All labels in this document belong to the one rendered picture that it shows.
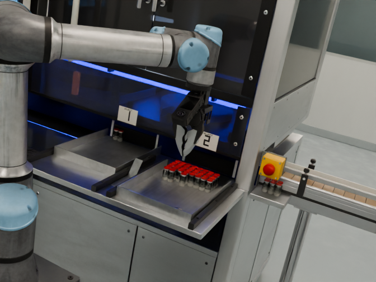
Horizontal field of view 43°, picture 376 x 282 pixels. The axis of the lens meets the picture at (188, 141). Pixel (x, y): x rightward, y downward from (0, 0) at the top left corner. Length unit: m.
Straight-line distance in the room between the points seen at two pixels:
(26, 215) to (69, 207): 1.03
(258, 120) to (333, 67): 4.62
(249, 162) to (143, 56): 0.76
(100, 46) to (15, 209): 0.41
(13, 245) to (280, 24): 1.04
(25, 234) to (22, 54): 0.41
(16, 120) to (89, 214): 0.98
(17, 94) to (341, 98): 5.38
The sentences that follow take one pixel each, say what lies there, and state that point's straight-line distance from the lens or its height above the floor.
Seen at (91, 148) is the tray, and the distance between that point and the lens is 1.87.
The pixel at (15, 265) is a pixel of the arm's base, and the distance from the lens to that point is 1.20.
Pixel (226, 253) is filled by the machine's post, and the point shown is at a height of 0.61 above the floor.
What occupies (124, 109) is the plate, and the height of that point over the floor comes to 1.04.
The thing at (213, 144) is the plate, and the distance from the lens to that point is 1.73.
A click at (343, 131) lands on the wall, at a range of 6.33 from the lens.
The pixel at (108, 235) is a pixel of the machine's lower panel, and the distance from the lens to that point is 2.09.
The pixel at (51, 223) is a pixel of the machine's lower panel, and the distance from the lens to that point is 2.26.
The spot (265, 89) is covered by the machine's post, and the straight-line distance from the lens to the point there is 1.63.
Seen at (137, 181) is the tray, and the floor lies 0.89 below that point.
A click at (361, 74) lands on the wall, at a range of 6.21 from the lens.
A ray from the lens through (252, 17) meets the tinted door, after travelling 1.65.
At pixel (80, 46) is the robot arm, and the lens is 1.04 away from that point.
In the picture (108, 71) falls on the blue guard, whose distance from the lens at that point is 1.89.
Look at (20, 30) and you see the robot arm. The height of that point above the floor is 1.40.
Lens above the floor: 1.55
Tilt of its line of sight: 18 degrees down
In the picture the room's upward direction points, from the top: 11 degrees clockwise
